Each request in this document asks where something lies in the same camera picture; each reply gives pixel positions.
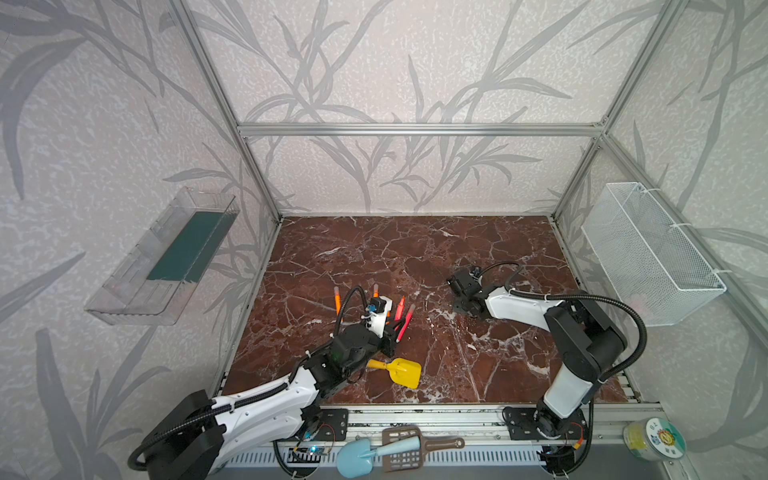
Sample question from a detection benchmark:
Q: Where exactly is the pink highlighter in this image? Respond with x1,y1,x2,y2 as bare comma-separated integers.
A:
396,304,416,343
394,297,405,323

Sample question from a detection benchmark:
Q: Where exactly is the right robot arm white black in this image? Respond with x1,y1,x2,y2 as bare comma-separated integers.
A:
447,261,648,439

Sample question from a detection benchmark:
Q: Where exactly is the yellow toy shovel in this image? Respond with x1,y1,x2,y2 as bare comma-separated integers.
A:
366,358,422,390

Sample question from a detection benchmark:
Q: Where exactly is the light blue toy shovel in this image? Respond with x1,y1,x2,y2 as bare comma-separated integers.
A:
336,436,421,479

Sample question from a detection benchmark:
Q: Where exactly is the brown toy sieve scoop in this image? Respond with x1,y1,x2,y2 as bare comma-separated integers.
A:
382,425,465,473

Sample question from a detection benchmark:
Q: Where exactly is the small circuit board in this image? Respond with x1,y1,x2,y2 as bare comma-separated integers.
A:
288,445,333,465

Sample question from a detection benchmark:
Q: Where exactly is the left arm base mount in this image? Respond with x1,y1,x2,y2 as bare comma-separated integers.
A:
296,407,349,442

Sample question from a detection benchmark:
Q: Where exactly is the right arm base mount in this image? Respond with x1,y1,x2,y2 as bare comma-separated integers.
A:
501,404,587,441

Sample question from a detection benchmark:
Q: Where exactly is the white wire mesh basket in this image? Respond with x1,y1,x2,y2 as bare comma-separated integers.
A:
582,182,727,327

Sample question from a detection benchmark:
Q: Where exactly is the clear plastic wall tray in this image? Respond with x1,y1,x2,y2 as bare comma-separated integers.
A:
85,187,240,326

